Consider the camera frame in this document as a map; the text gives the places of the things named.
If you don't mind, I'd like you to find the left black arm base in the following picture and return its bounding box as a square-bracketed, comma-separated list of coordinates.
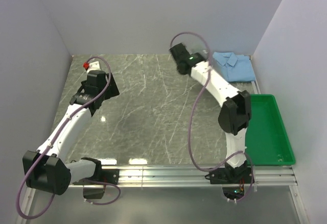
[82, 169, 121, 206]

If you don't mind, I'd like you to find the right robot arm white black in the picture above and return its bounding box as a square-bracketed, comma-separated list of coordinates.
[170, 43, 251, 184]

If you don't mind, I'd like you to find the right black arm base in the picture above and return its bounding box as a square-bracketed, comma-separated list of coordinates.
[205, 163, 254, 203]

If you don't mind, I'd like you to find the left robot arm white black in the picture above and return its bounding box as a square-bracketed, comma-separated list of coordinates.
[22, 70, 120, 195]

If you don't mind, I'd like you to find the folded light blue shirt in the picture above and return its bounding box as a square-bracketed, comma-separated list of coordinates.
[213, 52, 255, 83]

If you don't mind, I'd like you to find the green plastic tray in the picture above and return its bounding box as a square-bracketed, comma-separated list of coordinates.
[246, 94, 296, 166]

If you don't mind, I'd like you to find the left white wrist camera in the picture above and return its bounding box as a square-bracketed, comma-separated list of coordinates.
[83, 61, 101, 73]

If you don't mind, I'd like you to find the aluminium mounting rail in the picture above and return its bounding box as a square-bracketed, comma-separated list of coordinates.
[15, 164, 307, 224]

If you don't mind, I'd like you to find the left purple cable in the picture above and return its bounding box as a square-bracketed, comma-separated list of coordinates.
[15, 56, 121, 220]

